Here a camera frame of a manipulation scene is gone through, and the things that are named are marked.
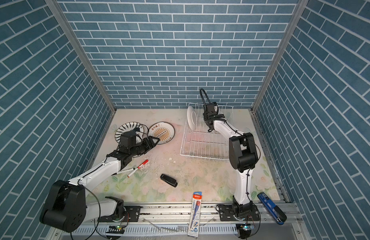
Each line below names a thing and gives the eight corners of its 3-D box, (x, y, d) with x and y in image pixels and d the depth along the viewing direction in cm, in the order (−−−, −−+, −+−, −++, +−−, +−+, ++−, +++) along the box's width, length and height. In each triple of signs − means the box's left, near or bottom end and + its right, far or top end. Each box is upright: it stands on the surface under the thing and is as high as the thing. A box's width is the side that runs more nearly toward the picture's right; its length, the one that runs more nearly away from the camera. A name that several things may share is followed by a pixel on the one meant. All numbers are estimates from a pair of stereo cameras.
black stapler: (160, 179, 87) (159, 176, 84) (163, 175, 89) (162, 172, 85) (175, 188, 84) (175, 185, 81) (178, 183, 86) (178, 180, 82)
